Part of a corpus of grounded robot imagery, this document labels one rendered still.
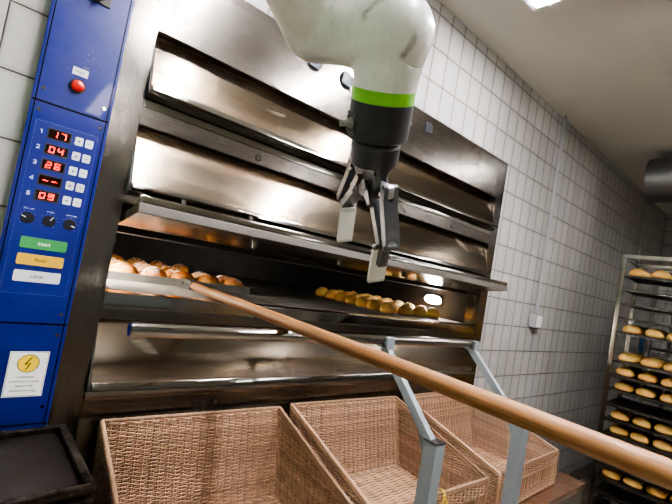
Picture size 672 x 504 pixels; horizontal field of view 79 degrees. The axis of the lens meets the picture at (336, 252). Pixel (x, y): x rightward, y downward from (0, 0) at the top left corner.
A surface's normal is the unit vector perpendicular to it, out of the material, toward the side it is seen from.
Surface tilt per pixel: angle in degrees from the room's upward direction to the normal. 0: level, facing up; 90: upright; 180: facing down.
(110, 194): 90
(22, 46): 90
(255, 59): 90
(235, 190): 70
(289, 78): 90
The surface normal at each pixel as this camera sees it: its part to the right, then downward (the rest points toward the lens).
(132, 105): 0.63, 0.07
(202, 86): 0.66, -0.27
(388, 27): -0.26, 0.37
